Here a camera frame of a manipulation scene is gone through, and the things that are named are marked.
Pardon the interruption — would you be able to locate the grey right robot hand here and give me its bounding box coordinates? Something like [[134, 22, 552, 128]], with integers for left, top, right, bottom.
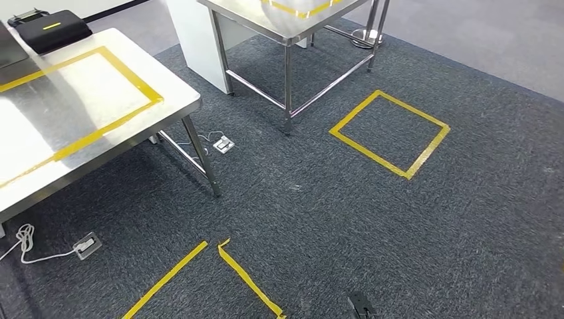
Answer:
[[347, 292, 378, 319]]

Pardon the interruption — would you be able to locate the stainless steel workbench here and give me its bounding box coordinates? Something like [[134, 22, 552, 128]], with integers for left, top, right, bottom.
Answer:
[[197, 0, 392, 136], [0, 27, 222, 239]]

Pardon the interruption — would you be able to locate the yellow floor tape square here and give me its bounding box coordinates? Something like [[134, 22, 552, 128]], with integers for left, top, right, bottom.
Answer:
[[121, 238, 287, 319]]

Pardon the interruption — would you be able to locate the metal floor socket box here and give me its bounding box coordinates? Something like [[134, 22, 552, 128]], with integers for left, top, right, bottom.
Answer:
[[212, 135, 235, 155], [71, 232, 103, 261]]

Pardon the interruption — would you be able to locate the silver stanchion base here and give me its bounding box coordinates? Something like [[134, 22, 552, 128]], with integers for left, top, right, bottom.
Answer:
[[351, 27, 385, 50]]

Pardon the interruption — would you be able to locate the white cabinet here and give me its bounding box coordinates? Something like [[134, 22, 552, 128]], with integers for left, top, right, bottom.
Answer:
[[166, 0, 309, 96]]

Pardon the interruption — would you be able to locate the black box with yellow stripe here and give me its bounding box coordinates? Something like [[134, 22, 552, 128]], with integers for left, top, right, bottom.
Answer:
[[7, 9, 94, 56]]

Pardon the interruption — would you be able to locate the white coiled cable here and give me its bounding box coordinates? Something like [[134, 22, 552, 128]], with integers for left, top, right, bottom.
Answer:
[[0, 223, 78, 265]]

